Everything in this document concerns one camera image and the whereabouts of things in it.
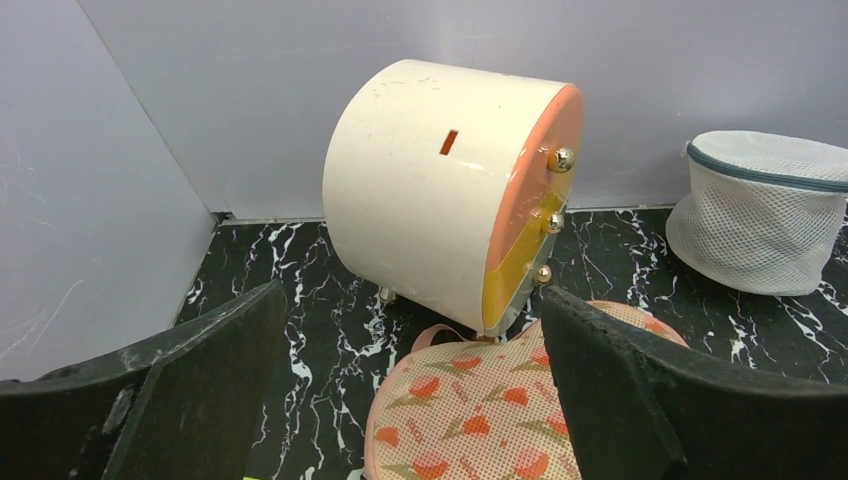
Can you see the round cream drawer box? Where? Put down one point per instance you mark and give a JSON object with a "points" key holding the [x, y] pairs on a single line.
{"points": [[447, 186]]}

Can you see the floral pink mesh pouch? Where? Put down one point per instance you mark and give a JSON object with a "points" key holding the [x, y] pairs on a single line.
{"points": [[469, 409]]}

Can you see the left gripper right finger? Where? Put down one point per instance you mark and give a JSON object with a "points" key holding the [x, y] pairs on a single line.
{"points": [[639, 406]]}

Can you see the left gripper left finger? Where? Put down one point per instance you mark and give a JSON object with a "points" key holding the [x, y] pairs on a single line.
{"points": [[181, 404]]}

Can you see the white mesh cylinder basket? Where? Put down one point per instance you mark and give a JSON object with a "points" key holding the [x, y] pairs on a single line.
{"points": [[763, 213]]}

